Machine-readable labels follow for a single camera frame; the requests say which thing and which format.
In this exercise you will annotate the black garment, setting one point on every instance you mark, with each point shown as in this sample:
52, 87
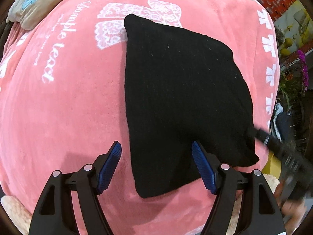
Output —
181, 87

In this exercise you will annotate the pink fleece blanket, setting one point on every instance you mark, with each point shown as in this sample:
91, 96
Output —
63, 103

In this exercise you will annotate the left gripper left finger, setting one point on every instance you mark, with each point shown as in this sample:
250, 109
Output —
54, 212

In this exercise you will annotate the person's right hand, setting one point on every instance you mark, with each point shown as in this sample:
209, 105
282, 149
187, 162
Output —
295, 210

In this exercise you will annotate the purple orchid flowers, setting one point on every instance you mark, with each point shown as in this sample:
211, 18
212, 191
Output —
304, 70

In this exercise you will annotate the beige plush pillow blue heart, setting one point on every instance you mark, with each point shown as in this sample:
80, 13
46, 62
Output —
29, 13

